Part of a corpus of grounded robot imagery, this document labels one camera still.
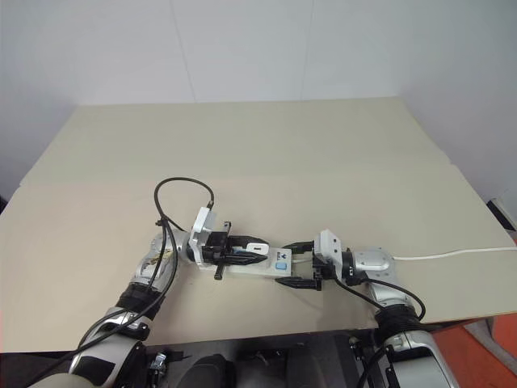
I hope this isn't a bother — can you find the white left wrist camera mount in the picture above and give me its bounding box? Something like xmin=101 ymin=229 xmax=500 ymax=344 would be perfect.
xmin=187 ymin=206 xmax=216 ymax=269

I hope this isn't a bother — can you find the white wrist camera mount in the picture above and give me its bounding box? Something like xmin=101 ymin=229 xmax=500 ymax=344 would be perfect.
xmin=312 ymin=229 xmax=345 ymax=264
xmin=187 ymin=206 xmax=216 ymax=269

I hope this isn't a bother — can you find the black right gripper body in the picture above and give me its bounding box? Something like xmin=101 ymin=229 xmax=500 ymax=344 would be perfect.
xmin=309 ymin=251 xmax=345 ymax=293

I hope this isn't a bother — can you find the dark rounded shape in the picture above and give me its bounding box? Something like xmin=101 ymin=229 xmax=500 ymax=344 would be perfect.
xmin=188 ymin=352 xmax=244 ymax=388

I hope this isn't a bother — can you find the white power strip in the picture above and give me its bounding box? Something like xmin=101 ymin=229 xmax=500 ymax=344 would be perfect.
xmin=219 ymin=244 xmax=293 ymax=280

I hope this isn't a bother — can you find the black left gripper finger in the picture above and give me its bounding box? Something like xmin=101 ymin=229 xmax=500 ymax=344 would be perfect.
xmin=225 ymin=234 xmax=264 ymax=249
xmin=228 ymin=249 xmax=266 ymax=266

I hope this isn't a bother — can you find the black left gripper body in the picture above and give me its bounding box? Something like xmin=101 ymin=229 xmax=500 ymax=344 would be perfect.
xmin=201 ymin=221 xmax=233 ymax=281

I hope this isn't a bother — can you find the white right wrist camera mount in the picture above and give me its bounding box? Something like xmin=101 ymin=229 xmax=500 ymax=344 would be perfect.
xmin=312 ymin=229 xmax=345 ymax=264

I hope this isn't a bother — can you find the white power strip cord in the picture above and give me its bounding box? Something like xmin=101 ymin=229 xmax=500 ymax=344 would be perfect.
xmin=390 ymin=246 xmax=517 ymax=260

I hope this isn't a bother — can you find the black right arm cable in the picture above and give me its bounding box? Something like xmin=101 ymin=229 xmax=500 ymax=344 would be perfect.
xmin=334 ymin=276 xmax=427 ymax=388

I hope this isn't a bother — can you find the white charger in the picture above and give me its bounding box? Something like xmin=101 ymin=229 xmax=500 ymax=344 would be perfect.
xmin=246 ymin=240 xmax=271 ymax=257

